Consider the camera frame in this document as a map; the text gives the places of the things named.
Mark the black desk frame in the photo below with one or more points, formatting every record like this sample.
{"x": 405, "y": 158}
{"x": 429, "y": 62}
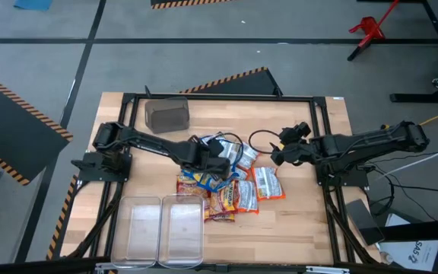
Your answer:
{"x": 413, "y": 230}

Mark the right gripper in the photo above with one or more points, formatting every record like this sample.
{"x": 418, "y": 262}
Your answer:
{"x": 300, "y": 152}

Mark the black hazard-striped floor mat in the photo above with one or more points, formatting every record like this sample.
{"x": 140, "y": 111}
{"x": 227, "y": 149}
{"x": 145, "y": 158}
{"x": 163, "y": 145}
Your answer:
{"x": 6, "y": 125}
{"x": 173, "y": 3}
{"x": 249, "y": 85}

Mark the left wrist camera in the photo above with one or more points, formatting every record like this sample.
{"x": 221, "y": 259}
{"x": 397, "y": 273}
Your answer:
{"x": 215, "y": 147}

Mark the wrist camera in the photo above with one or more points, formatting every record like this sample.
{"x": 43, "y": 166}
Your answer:
{"x": 295, "y": 133}
{"x": 215, "y": 147}

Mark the white printed paper sign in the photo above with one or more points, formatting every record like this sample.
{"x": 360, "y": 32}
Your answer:
{"x": 405, "y": 247}

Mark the smoky dark plastic bin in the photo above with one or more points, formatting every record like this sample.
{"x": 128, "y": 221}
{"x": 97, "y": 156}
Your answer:
{"x": 165, "y": 118}

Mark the black front crossbar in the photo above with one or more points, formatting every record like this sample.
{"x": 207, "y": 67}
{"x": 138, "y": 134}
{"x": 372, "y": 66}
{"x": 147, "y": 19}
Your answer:
{"x": 13, "y": 268}

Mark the clear plastic bin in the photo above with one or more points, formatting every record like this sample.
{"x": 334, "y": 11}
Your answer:
{"x": 181, "y": 228}
{"x": 135, "y": 228}

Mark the blue floor mat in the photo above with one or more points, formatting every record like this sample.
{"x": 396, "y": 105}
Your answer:
{"x": 32, "y": 4}

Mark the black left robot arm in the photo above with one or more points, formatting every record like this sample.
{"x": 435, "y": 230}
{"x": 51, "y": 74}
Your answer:
{"x": 158, "y": 144}

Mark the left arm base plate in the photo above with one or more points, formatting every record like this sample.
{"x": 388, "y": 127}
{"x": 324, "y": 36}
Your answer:
{"x": 86, "y": 173}

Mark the white table sticker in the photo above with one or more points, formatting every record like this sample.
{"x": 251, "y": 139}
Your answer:
{"x": 338, "y": 98}

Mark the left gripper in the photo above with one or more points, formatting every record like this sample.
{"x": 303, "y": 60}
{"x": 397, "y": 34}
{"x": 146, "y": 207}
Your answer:
{"x": 217, "y": 167}

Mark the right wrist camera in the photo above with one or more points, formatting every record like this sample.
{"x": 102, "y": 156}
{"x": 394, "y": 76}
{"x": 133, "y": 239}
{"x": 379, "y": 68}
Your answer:
{"x": 295, "y": 133}

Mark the black flat box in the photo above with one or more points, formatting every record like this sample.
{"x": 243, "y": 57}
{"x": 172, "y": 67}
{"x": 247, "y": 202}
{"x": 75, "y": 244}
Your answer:
{"x": 363, "y": 222}

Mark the hazard-striped floor strip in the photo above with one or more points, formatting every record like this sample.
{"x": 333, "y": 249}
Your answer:
{"x": 60, "y": 224}

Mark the black floor stand frame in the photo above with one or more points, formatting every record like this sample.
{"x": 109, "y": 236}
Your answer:
{"x": 424, "y": 97}

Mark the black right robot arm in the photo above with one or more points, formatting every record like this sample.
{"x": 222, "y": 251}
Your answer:
{"x": 375, "y": 139}

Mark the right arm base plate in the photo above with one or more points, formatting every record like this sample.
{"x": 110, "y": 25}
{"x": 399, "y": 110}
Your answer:
{"x": 357, "y": 179}

